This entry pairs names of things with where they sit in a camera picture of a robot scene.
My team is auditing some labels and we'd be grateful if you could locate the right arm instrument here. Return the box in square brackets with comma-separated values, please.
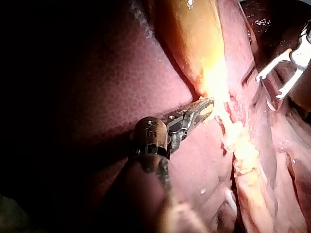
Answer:
[289, 20, 311, 71]

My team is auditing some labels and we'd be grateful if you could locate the right arm instrument jaw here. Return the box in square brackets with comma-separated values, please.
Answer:
[276, 65, 306, 101]
[255, 48, 296, 83]

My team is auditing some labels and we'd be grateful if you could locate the left arm instrument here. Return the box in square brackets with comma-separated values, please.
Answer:
[130, 109, 193, 160]

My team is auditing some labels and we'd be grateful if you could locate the left arm instrument jaw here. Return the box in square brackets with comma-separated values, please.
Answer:
[188, 97, 216, 125]
[184, 97, 210, 115]

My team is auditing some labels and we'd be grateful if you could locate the gallbladder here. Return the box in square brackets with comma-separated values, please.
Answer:
[147, 0, 233, 117]

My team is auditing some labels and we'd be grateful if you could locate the pale fatty tissue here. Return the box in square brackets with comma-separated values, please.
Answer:
[167, 186, 240, 233]
[220, 118, 280, 233]

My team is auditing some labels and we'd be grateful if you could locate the dark red liver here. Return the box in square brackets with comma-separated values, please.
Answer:
[58, 0, 311, 233]

